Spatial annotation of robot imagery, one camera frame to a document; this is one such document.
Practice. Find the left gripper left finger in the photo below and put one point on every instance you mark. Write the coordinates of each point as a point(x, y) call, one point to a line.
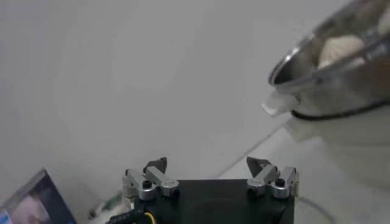
point(138, 181)

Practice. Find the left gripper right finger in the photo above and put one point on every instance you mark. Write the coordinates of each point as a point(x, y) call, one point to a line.
point(265, 176)

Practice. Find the white steamed baozi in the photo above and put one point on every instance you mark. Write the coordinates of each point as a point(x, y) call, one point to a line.
point(339, 50)

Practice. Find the stainless steel steamer basket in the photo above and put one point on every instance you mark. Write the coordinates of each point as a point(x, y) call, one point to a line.
point(350, 88)

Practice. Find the white electric cooker base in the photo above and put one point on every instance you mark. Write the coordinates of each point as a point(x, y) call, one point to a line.
point(359, 146)

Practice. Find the dark laptop screen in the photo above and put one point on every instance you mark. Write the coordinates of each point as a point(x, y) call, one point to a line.
point(39, 204)

